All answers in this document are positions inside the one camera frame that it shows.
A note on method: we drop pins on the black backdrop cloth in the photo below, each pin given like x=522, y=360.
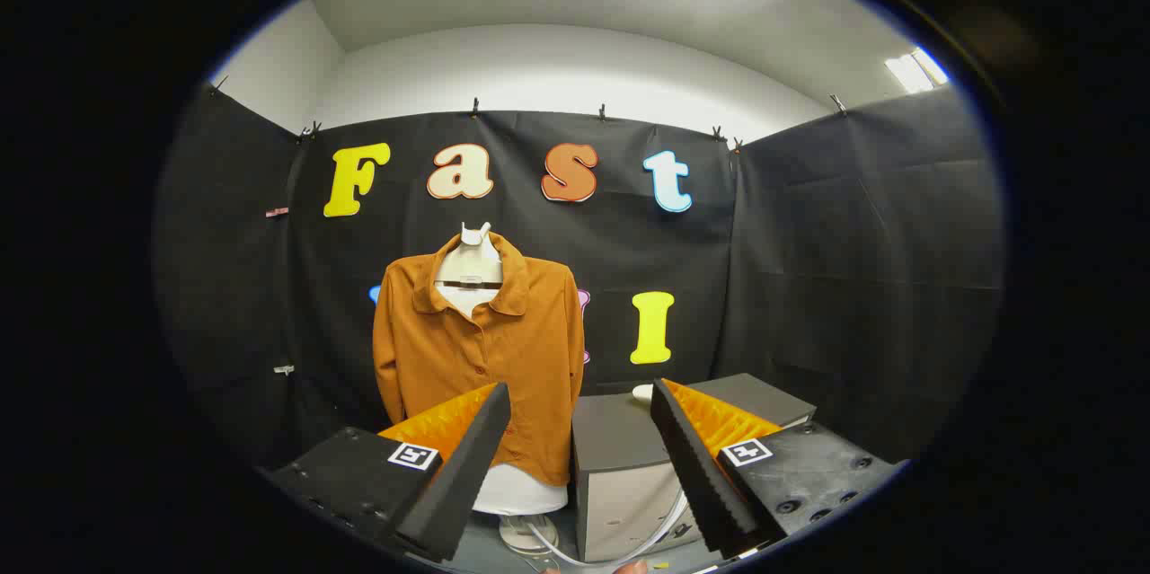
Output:
x=809, y=269

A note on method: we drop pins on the ceiling light panel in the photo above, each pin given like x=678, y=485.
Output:
x=915, y=71

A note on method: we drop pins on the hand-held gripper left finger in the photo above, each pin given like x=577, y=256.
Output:
x=472, y=457

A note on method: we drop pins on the grey cabinet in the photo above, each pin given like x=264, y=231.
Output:
x=620, y=457

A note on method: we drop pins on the white mannequin torso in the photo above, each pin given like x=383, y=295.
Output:
x=470, y=269

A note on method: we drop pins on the orange button-up shirt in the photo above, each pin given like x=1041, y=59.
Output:
x=503, y=349

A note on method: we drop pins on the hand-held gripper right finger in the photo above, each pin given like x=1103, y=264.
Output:
x=692, y=457

